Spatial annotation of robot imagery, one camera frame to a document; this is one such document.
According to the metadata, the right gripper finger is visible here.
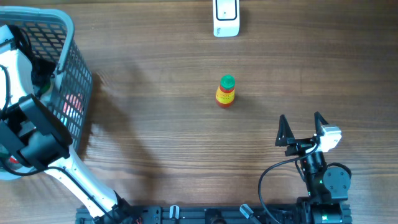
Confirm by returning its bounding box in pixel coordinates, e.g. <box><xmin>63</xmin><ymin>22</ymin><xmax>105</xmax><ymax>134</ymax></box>
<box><xmin>275</xmin><ymin>114</ymin><xmax>295</xmax><ymax>146</ymax></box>
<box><xmin>314</xmin><ymin>111</ymin><xmax>328</xmax><ymax>135</ymax></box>

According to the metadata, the red sauce bottle green cap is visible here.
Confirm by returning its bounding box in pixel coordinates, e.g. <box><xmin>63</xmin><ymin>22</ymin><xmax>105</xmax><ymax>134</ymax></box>
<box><xmin>215</xmin><ymin>74</ymin><xmax>236</xmax><ymax>108</ymax></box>

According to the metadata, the red white snack packet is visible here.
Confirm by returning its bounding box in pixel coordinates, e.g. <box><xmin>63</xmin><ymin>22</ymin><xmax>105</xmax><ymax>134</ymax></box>
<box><xmin>63</xmin><ymin>93</ymin><xmax>84</xmax><ymax>116</ymax></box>

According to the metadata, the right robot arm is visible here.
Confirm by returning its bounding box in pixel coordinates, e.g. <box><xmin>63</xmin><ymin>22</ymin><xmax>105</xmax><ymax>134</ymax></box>
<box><xmin>275</xmin><ymin>112</ymin><xmax>353</xmax><ymax>224</ymax></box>

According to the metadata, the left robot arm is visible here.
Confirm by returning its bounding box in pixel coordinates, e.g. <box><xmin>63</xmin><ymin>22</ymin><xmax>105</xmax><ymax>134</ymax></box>
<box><xmin>1</xmin><ymin>25</ymin><xmax>141</xmax><ymax>223</ymax></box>

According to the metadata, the white barcode scanner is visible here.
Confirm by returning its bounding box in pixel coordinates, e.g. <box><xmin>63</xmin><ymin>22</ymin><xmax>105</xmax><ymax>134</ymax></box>
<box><xmin>213</xmin><ymin>0</ymin><xmax>240</xmax><ymax>38</ymax></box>

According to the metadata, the grey plastic shopping basket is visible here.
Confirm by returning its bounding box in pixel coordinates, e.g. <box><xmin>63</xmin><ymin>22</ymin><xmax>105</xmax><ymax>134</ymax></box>
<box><xmin>1</xmin><ymin>6</ymin><xmax>93</xmax><ymax>180</ymax></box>

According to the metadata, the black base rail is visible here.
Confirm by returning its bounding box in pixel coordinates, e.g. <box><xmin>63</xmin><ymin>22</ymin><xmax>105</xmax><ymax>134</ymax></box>
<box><xmin>75</xmin><ymin>203</ymin><xmax>353</xmax><ymax>224</ymax></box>

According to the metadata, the black right camera cable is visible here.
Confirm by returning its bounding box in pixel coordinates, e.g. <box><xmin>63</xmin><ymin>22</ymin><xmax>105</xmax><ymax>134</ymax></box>
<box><xmin>257</xmin><ymin>142</ymin><xmax>321</xmax><ymax>224</ymax></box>

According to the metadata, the black camera cable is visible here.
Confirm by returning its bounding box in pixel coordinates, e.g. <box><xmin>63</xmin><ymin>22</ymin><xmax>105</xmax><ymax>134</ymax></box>
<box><xmin>257</xmin><ymin>142</ymin><xmax>321</xmax><ymax>224</ymax></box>
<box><xmin>0</xmin><ymin>63</ymin><xmax>116</xmax><ymax>224</ymax></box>

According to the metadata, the black left camera cable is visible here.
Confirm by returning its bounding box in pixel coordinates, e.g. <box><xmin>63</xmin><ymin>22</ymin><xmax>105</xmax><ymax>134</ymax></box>
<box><xmin>0</xmin><ymin>63</ymin><xmax>116</xmax><ymax>224</ymax></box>

